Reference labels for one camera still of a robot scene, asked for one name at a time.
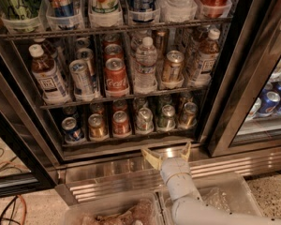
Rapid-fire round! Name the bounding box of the gold can bottom right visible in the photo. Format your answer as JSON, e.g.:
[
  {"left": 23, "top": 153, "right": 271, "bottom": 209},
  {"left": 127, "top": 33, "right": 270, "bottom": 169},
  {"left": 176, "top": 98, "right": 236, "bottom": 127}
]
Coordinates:
[{"left": 178, "top": 102, "right": 198, "bottom": 128}]

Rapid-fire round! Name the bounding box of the green soda can front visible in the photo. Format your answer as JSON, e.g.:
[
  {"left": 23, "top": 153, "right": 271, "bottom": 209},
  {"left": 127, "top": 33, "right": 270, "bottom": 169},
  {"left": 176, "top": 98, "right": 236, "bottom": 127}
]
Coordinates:
[{"left": 157, "top": 104, "right": 175, "bottom": 131}]

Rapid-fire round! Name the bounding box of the fridge glass door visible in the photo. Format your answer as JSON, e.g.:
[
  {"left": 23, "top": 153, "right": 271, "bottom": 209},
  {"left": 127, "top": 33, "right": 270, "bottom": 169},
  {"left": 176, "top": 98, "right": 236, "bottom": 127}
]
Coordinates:
[
  {"left": 199, "top": 0, "right": 281, "bottom": 158},
  {"left": 0, "top": 72, "right": 55, "bottom": 198}
]

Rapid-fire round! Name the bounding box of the green can top shelf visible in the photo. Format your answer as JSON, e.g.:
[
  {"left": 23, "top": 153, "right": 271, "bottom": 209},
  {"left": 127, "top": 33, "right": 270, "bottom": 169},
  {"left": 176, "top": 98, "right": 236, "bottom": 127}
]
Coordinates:
[{"left": 0, "top": 0, "right": 44, "bottom": 33}]

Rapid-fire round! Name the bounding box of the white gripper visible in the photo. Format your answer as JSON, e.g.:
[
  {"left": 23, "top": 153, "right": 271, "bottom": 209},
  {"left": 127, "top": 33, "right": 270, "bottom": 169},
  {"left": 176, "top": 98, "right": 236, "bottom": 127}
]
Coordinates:
[{"left": 141, "top": 142, "right": 191, "bottom": 185}]

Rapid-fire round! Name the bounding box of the fridge right glass door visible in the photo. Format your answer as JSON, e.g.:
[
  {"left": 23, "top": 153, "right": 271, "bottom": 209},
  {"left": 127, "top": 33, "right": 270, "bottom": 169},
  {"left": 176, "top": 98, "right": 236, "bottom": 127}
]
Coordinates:
[{"left": 199, "top": 0, "right": 281, "bottom": 158}]

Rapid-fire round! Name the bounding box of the red can bottom front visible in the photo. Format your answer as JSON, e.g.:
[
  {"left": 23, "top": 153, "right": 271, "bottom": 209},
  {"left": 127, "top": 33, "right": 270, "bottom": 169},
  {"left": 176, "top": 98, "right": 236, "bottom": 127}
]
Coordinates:
[{"left": 112, "top": 111, "right": 131, "bottom": 137}]

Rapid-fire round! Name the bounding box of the tea bottle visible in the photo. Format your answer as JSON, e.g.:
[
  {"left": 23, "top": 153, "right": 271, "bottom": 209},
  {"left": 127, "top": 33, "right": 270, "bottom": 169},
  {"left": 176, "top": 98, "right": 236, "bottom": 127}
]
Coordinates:
[
  {"left": 29, "top": 44, "right": 70, "bottom": 104},
  {"left": 187, "top": 28, "right": 220, "bottom": 87}
]

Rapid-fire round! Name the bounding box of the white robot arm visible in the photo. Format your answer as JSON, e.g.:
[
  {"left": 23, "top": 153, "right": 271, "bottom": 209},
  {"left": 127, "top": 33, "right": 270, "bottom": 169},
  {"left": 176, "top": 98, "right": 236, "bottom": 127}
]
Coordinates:
[{"left": 141, "top": 142, "right": 281, "bottom": 225}]

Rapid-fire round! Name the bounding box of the water bottle top shelf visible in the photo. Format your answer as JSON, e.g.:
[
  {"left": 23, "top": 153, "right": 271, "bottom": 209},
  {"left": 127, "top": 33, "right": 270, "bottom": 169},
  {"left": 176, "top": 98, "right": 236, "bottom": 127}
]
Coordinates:
[{"left": 157, "top": 0, "right": 197, "bottom": 23}]

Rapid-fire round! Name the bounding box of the orange cable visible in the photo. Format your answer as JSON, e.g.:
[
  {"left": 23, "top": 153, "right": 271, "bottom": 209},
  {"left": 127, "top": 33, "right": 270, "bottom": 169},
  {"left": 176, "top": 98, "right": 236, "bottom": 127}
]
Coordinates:
[{"left": 0, "top": 161, "right": 31, "bottom": 225}]

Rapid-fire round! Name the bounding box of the black cable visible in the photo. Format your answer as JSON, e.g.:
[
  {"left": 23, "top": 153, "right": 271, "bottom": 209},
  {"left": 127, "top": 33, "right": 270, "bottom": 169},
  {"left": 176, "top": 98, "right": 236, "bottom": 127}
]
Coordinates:
[{"left": 0, "top": 133, "right": 22, "bottom": 225}]

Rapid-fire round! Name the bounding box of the tea bottle right front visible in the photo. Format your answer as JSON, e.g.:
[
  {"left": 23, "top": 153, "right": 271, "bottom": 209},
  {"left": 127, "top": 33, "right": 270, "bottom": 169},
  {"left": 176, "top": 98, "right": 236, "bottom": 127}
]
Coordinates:
[{"left": 187, "top": 28, "right": 220, "bottom": 87}]

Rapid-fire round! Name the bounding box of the fridge left glass door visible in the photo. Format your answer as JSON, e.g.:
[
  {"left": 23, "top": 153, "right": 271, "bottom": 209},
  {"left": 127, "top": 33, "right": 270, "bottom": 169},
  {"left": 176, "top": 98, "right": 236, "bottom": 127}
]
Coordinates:
[{"left": 0, "top": 72, "right": 55, "bottom": 198}]

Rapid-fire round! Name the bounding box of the blue Pepsi can right fridge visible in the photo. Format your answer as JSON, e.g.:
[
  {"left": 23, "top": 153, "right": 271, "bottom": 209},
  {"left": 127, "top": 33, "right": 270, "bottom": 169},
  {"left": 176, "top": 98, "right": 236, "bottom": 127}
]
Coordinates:
[{"left": 258, "top": 91, "right": 280, "bottom": 117}]

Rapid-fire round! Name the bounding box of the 7Up can top shelf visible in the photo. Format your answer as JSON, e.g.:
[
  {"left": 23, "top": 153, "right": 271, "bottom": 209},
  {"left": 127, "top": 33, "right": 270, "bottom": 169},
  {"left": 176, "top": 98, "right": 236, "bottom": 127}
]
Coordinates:
[{"left": 88, "top": 0, "right": 123, "bottom": 27}]

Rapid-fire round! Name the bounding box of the red Coca-Cola can front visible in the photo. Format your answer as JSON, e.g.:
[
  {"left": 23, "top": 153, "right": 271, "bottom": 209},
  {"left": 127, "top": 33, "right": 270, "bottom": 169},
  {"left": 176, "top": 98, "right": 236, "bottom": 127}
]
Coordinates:
[{"left": 104, "top": 58, "right": 129, "bottom": 98}]

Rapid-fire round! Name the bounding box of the silver white can bottom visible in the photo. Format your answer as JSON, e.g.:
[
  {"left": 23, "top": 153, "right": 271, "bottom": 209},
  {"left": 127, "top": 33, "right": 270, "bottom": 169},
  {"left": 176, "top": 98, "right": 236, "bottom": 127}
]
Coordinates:
[{"left": 136, "top": 108, "right": 154, "bottom": 134}]

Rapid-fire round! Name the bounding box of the blue can top shelf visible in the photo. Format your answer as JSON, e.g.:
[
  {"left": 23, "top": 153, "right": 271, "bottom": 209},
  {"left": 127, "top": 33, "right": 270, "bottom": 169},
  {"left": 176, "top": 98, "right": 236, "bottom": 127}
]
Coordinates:
[{"left": 126, "top": 0, "right": 159, "bottom": 23}]

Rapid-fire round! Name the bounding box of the gold can bottom left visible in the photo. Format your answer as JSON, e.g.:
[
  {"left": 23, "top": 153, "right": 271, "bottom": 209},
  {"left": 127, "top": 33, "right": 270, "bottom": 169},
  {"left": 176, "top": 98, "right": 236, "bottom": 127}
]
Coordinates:
[{"left": 88, "top": 113, "right": 109, "bottom": 141}]

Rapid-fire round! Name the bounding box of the gold can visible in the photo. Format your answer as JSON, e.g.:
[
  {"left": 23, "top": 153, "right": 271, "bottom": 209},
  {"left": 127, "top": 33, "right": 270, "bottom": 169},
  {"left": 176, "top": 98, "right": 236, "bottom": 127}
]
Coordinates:
[
  {"left": 178, "top": 102, "right": 198, "bottom": 128},
  {"left": 88, "top": 113, "right": 109, "bottom": 141}
]

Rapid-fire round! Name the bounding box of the blue Pepsi can front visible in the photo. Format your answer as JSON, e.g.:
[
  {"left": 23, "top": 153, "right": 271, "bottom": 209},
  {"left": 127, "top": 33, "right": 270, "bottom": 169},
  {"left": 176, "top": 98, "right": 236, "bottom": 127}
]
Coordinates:
[{"left": 62, "top": 117, "right": 85, "bottom": 143}]

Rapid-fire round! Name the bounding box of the tea bottle left front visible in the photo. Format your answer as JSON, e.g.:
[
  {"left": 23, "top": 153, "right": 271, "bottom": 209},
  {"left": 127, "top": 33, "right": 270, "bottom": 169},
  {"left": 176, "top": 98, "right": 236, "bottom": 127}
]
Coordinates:
[{"left": 29, "top": 44, "right": 70, "bottom": 104}]

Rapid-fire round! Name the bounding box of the clear water bottle front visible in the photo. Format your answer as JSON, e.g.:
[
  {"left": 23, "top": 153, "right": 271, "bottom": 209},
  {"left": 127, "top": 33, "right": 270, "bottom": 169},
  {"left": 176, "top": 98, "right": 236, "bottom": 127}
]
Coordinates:
[{"left": 134, "top": 37, "right": 157, "bottom": 94}]

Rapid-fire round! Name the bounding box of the clear bin left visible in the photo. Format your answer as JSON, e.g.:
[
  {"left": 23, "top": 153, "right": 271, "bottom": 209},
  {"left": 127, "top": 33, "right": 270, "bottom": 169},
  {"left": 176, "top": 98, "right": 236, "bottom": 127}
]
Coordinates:
[{"left": 61, "top": 191, "right": 164, "bottom": 225}]

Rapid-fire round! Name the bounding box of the gold can middle shelf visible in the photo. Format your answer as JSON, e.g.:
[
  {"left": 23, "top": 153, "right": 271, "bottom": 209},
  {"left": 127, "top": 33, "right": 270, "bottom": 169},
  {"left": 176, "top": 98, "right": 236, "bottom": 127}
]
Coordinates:
[{"left": 161, "top": 51, "right": 185, "bottom": 89}]

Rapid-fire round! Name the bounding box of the clear bin with bubble wrap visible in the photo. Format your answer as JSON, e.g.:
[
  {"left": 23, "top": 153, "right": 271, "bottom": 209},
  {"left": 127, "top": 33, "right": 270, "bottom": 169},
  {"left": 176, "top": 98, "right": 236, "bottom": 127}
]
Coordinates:
[{"left": 158, "top": 172, "right": 263, "bottom": 225}]

